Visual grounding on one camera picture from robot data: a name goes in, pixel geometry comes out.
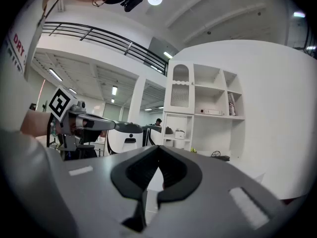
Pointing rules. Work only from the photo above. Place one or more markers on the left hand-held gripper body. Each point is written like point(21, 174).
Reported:
point(74, 113)

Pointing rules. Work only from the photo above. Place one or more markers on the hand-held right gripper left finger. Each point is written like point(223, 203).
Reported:
point(94, 195)

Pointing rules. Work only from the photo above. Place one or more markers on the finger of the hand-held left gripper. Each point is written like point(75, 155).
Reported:
point(128, 126)
point(152, 128)

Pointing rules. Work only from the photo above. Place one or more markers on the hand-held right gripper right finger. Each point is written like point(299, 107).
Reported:
point(218, 207)

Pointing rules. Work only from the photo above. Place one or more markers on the white pack of tissues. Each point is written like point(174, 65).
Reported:
point(210, 112)

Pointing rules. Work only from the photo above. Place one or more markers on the white shelf unit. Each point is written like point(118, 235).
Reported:
point(210, 103)

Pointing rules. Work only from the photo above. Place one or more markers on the person's left forearm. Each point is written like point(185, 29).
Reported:
point(37, 121)

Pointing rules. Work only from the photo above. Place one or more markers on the person's left hand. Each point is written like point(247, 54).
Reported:
point(72, 126)

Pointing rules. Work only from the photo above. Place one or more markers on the white rounded machine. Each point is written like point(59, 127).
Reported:
point(125, 141)

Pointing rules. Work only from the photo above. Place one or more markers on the black dome-shaped object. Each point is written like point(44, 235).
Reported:
point(169, 131)

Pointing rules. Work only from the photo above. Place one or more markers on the black office chair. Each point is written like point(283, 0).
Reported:
point(88, 142)

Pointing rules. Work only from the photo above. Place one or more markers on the yellow-green small object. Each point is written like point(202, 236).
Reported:
point(193, 149)

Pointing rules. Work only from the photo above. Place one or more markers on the black flat device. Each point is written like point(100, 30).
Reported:
point(223, 158)

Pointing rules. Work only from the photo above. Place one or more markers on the black metal railing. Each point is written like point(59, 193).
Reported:
point(109, 40)

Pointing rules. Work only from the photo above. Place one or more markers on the upright books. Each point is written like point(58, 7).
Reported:
point(231, 104)

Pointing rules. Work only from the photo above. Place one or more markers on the thin-framed glasses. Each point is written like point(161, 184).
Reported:
point(100, 1)

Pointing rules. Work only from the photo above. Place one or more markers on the black head camera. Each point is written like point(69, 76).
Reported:
point(132, 1)

